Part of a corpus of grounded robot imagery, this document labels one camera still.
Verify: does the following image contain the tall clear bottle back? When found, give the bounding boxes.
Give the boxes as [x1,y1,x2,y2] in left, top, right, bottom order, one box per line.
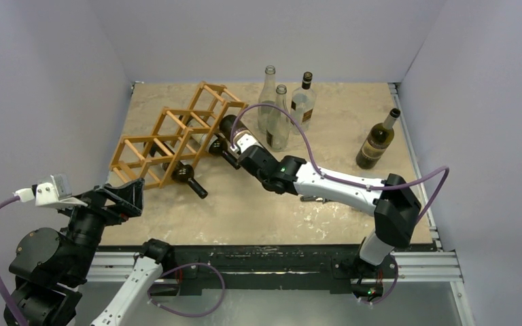
[258,65,276,133]

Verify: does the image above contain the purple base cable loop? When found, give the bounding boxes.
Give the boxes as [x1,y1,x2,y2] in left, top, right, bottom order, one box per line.
[147,262,227,319]

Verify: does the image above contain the olive green wine bottle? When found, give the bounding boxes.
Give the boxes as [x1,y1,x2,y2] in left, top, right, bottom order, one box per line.
[219,114,253,143]

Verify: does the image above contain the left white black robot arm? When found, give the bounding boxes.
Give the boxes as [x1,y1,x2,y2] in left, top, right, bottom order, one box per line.
[9,174,145,325]

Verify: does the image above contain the wooden wine rack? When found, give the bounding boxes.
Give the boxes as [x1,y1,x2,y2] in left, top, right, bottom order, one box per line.
[109,81,247,189]

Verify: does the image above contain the dark bottle in lower rack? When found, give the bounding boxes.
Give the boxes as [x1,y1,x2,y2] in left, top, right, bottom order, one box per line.
[171,161,208,199]

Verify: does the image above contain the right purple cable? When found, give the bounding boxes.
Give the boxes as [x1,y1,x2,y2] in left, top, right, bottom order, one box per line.
[229,103,450,226]

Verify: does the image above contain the dark labelled wine bottle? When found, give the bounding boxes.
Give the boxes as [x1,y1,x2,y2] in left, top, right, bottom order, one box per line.
[207,137,241,170]

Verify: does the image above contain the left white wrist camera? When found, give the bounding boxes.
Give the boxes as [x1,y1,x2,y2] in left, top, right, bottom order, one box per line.
[13,173,88,210]

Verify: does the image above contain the black pruning shears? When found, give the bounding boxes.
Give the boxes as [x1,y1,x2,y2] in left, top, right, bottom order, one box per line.
[300,196,331,204]

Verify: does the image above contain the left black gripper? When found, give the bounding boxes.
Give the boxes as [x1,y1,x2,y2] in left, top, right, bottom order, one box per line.
[57,175,143,279]

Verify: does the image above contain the clear bottle front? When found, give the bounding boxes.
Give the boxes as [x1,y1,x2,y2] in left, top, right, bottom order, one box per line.
[266,84,290,151]

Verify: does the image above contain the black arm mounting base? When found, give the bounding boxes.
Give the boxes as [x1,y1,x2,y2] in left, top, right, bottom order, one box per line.
[121,244,400,298]

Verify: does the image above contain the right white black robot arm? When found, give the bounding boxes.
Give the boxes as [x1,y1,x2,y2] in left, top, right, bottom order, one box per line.
[231,144,421,276]

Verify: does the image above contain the clear liquor bottle black cap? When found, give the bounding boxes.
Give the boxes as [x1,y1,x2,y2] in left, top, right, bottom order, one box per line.
[290,71,317,132]

